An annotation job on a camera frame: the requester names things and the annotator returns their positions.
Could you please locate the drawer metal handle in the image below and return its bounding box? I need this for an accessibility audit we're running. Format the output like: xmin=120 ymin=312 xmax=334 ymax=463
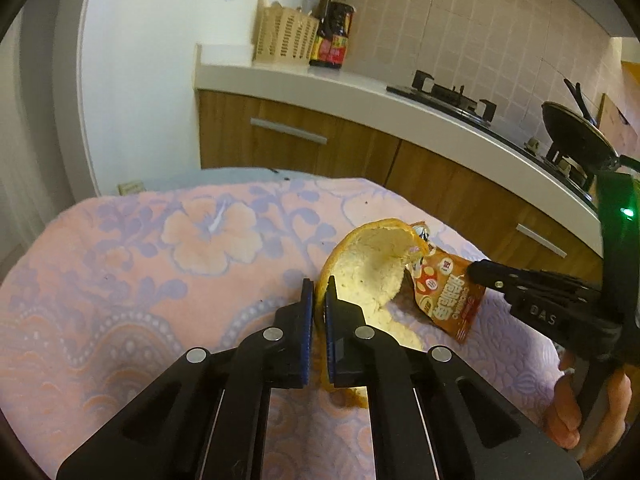
xmin=516 ymin=223 xmax=567 ymax=258
xmin=250 ymin=117 xmax=329 ymax=145

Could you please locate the black frying pan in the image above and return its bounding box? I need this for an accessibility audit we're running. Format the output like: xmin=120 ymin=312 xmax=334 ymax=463
xmin=541 ymin=101 xmax=639 ymax=174

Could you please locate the wooden cutting board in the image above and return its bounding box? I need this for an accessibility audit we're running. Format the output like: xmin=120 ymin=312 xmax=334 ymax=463
xmin=598 ymin=93 xmax=639 ymax=159

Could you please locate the middle drawer metal handle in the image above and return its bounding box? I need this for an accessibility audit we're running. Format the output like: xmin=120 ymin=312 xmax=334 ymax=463
xmin=516 ymin=223 xmax=567 ymax=258

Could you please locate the dark vinegar bottle red label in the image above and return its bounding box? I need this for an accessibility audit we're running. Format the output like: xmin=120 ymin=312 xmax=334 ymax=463
xmin=326 ymin=0 xmax=356 ymax=70

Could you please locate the pomelo peel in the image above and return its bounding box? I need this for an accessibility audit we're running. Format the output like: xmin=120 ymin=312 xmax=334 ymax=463
xmin=318 ymin=218 xmax=424 ymax=409

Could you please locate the beige plastic utensil basket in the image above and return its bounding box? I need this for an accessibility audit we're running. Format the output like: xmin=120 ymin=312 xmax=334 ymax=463
xmin=254 ymin=0 xmax=319 ymax=65

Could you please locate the white orange wall cabinet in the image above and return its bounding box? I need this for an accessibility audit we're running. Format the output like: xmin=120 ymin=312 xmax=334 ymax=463
xmin=622 ymin=61 xmax=640 ymax=84

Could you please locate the person's right hand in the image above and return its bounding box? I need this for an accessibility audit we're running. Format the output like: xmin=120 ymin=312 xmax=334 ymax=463
xmin=542 ymin=370 xmax=632 ymax=470

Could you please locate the orange snack packet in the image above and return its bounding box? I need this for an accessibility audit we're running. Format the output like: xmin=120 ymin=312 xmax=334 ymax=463
xmin=405 ymin=221 xmax=486 ymax=344

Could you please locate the pink floral tablecloth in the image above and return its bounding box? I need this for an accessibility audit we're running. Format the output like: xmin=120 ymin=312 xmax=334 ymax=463
xmin=1 ymin=179 xmax=561 ymax=479

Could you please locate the dark soy sauce bottle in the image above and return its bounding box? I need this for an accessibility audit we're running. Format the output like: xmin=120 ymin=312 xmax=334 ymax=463
xmin=309 ymin=0 xmax=333 ymax=66

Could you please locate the white kitchen countertop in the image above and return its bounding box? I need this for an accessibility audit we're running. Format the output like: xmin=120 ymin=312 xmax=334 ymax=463
xmin=194 ymin=44 xmax=602 ymax=254

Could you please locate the black gas stove top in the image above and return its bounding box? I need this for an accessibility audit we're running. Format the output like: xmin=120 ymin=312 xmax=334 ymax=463
xmin=386 ymin=70 xmax=597 ymax=211

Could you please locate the left drawer metal handle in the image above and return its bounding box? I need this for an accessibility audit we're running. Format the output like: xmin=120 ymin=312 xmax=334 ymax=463
xmin=250 ymin=117 xmax=329 ymax=145

